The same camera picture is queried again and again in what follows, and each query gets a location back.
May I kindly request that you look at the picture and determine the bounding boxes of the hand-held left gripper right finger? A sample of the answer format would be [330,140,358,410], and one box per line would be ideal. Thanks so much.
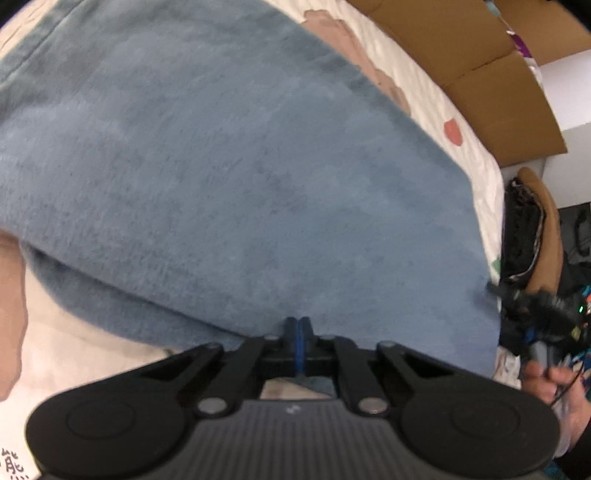
[298,316,455,416]

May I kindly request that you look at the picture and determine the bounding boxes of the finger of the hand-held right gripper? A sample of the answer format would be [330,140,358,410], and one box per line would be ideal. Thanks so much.
[487,282,518,301]

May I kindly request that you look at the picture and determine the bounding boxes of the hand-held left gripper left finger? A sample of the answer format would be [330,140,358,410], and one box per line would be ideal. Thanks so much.
[141,316,298,416]

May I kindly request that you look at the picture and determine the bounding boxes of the light blue denim pants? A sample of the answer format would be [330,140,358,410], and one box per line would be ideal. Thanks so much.
[0,0,502,398]

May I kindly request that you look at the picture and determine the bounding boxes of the person's right hand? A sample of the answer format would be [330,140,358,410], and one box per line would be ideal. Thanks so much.
[526,360,591,455]

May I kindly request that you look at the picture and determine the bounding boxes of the tan wool coat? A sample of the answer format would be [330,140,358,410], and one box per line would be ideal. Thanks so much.
[501,166,565,296]

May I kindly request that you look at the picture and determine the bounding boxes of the brown cardboard box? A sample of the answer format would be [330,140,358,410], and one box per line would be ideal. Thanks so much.
[346,0,591,169]

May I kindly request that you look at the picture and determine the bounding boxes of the cream printed bedsheet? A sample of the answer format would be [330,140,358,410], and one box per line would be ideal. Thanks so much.
[0,0,527,480]

